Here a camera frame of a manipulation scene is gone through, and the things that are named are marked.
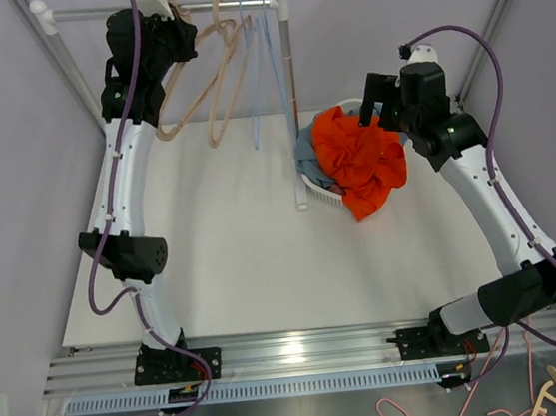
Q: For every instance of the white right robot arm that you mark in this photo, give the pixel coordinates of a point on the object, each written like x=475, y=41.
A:
x=456, y=148

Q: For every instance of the pink wire hanger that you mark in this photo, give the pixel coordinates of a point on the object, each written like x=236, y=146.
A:
x=506, y=387

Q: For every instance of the dusty red t shirt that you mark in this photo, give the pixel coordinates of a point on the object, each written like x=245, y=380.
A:
x=337, y=189

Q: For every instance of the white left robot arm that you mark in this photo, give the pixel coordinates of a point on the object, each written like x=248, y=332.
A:
x=125, y=260

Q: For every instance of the grey blue t shirt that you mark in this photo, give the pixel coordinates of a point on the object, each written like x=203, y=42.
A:
x=306, y=159

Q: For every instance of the white perforated plastic basket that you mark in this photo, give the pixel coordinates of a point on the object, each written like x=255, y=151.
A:
x=350, y=107

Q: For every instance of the white slotted cable duct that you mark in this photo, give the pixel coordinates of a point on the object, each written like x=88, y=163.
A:
x=239, y=391

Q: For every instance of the beige wooden hanger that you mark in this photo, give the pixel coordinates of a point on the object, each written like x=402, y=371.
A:
x=173, y=97
x=231, y=72

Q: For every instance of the light blue wire hanger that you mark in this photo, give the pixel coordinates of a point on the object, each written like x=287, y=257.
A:
x=252, y=75
x=282, y=62

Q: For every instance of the grey metal clothes rack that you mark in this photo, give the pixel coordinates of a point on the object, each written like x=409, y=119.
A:
x=48, y=19

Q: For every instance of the orange t shirt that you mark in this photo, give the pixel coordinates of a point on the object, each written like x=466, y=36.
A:
x=368, y=163

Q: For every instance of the aluminium mounting rail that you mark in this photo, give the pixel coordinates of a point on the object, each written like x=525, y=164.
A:
x=106, y=369

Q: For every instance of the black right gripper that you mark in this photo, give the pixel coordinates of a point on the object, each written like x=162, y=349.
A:
x=377, y=88

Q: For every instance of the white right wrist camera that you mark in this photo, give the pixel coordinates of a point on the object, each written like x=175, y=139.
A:
x=418, y=53

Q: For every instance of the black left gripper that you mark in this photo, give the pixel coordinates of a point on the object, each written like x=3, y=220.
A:
x=185, y=34

